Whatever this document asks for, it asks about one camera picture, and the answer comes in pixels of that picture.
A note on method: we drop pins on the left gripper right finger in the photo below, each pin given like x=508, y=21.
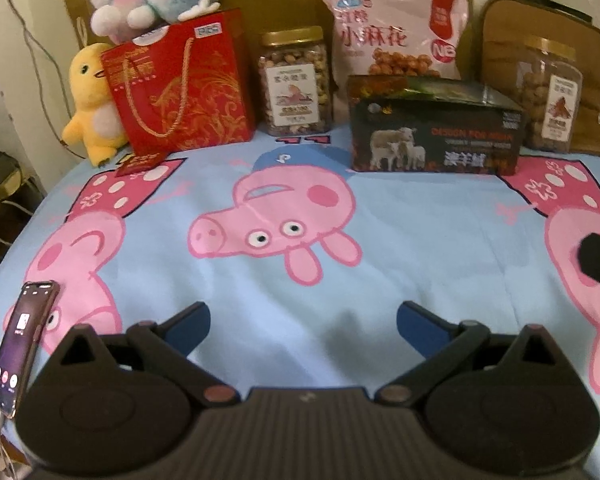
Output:
x=504, y=404

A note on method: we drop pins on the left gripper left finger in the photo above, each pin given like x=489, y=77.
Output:
x=105, y=405

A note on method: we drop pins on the smartphone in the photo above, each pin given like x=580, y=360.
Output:
x=20, y=341

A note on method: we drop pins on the pecan jar gold lid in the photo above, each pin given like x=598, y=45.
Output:
x=548, y=88

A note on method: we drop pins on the pig cartoon blue tablecloth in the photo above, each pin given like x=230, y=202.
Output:
x=303, y=261

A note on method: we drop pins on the black sheep print box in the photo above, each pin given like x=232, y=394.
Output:
x=412, y=124

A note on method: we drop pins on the small red card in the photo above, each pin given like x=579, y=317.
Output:
x=133, y=164

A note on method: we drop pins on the yellow duck plush toy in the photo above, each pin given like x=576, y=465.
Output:
x=96, y=122

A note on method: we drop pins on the pink snack bag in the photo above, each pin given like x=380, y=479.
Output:
x=396, y=37

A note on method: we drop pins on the red gift bag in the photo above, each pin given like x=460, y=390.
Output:
x=184, y=86

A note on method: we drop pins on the cashew jar gold lid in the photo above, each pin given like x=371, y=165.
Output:
x=295, y=79

